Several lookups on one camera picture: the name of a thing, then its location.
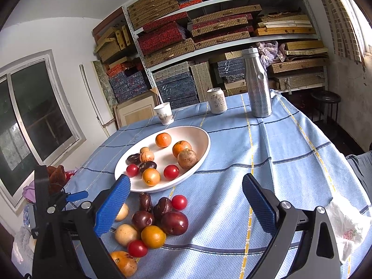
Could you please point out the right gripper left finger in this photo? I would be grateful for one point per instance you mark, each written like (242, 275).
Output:
(108, 204)

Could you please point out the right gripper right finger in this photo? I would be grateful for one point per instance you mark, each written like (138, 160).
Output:
(263, 203)

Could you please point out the tan round fruit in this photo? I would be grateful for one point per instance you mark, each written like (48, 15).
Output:
(123, 213)
(125, 234)

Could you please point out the red cherry tomato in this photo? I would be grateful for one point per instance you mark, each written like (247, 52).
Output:
(179, 202)
(132, 170)
(171, 172)
(137, 248)

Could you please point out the yellow orange tomato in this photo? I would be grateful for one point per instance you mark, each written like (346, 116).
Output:
(151, 177)
(153, 237)

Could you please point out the dark brown water chestnut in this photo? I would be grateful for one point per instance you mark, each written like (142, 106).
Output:
(147, 165)

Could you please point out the dark red plum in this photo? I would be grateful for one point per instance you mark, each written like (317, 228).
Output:
(174, 223)

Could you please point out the striped orange small fruit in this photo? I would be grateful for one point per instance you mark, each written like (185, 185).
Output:
(146, 156)

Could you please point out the small tan fruit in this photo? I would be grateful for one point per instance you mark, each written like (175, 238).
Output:
(144, 149)

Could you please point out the brown round fruit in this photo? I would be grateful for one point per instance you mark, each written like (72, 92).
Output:
(187, 158)

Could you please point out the orange mandarin with stem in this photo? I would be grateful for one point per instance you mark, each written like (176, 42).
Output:
(179, 146)

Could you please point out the dark purple plum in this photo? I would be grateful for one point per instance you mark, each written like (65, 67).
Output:
(142, 219)

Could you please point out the blue checked tablecloth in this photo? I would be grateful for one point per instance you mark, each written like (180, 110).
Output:
(286, 152)

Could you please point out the white round plate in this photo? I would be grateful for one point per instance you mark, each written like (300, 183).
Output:
(198, 139)

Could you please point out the crumpled white tissue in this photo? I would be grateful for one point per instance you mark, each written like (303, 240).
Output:
(350, 227)

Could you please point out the silver metal bottle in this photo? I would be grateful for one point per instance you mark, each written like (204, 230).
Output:
(257, 84)

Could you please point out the white drink can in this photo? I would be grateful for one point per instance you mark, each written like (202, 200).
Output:
(217, 101)

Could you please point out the wooden framed board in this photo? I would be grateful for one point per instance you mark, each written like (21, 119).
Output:
(136, 109)

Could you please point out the white paper cup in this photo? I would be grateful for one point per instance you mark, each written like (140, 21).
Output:
(164, 113)

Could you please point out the black round stool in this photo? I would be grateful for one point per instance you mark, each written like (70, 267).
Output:
(325, 97)

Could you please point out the pink crumpled cloth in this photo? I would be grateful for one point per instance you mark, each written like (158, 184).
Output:
(271, 53)

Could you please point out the white metal shelf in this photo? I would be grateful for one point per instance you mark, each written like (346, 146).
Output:
(168, 32)

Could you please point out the window with white frame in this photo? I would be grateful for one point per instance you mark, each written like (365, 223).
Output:
(37, 123)

